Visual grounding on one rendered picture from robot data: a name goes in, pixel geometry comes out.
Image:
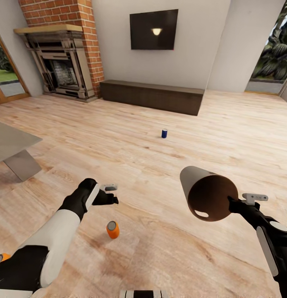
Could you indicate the fixed window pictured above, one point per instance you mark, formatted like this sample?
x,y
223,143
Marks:
x,y
270,73

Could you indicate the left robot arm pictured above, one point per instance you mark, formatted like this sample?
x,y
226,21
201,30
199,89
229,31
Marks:
x,y
37,261

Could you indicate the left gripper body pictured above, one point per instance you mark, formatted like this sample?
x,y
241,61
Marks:
x,y
105,200

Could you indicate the cabinet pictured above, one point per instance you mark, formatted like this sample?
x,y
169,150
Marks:
x,y
179,99

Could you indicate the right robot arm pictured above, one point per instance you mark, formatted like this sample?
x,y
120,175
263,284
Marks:
x,y
271,234

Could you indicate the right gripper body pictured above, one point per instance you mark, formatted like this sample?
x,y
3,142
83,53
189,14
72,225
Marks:
x,y
237,206

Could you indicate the trash can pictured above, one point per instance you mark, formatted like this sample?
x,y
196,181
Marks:
x,y
207,192

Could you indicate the wood fireplace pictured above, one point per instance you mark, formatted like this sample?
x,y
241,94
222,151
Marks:
x,y
61,60

